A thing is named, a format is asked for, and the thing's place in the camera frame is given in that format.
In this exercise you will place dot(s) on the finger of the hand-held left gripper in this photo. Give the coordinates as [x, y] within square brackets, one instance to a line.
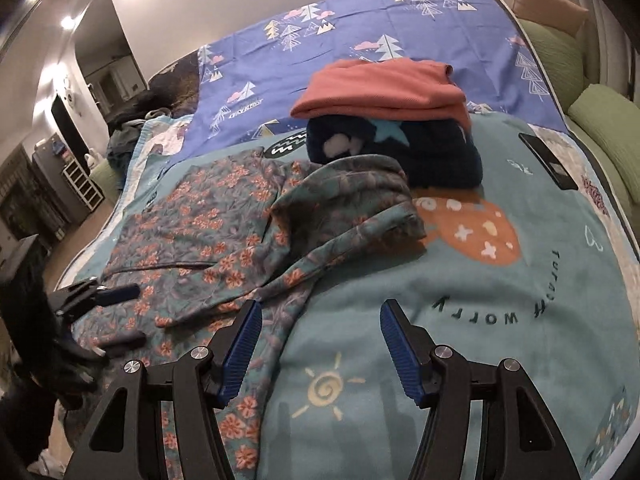
[122, 341]
[120, 294]

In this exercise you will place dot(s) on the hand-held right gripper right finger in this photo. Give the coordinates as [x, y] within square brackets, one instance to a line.
[401, 355]

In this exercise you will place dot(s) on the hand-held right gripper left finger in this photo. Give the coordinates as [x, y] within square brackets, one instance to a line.
[240, 355]

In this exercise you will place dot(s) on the teal floral pants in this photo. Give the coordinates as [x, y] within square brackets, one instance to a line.
[210, 220]

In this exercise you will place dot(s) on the pile of dark clothes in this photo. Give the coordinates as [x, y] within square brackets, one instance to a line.
[132, 125]

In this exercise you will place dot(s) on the teal printed blanket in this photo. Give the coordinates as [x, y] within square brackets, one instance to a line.
[500, 310]

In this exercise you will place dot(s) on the green cushion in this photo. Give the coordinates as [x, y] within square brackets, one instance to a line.
[105, 180]

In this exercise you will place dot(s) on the white shelf rack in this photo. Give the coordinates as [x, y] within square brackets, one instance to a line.
[82, 182]

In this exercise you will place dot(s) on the person's dark clothing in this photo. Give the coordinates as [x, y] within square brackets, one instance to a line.
[22, 430]

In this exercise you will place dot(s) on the white cat figurine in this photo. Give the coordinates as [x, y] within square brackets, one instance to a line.
[90, 160]

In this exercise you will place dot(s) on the navy star-print folded garment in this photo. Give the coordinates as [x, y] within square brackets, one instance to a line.
[440, 155]

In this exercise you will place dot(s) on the dark printed quilt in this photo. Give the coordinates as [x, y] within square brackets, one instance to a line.
[175, 80]

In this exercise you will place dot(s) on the black phone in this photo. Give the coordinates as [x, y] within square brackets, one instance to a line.
[547, 160]

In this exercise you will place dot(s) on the pale quilted bed cover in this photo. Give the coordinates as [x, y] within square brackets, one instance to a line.
[612, 210]

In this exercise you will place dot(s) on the coral folded garment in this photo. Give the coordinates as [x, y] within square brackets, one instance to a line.
[380, 90]

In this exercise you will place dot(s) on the green pillow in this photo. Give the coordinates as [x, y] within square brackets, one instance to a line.
[607, 115]
[552, 55]

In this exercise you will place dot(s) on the purple tree-print bed sheet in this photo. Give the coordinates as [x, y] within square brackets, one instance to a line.
[350, 25]

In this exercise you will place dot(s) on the beige pillow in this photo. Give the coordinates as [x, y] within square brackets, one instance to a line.
[545, 5]

